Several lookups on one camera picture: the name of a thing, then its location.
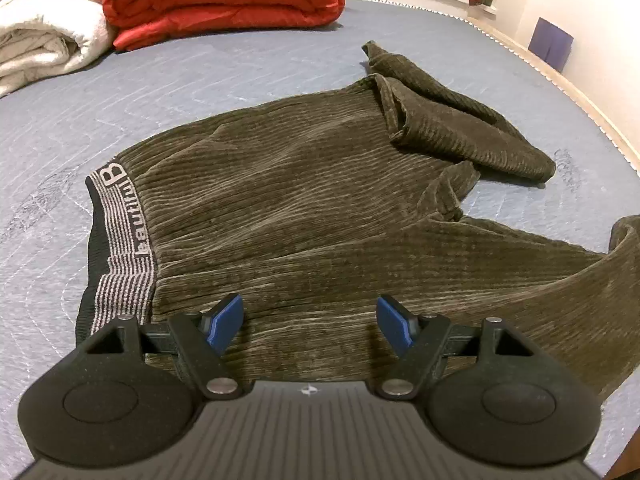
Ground wooden bed frame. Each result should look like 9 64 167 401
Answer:
325 0 640 173

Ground white folded blanket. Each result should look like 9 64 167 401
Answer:
0 0 129 99

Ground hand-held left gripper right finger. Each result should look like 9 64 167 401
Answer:
376 295 538 401

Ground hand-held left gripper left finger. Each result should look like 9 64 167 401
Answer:
84 293 245 401

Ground olive corduroy pants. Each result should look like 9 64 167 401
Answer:
75 40 640 402

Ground red folded quilt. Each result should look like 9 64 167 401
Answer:
102 0 347 52

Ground purple cloth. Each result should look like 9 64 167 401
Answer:
528 17 575 72

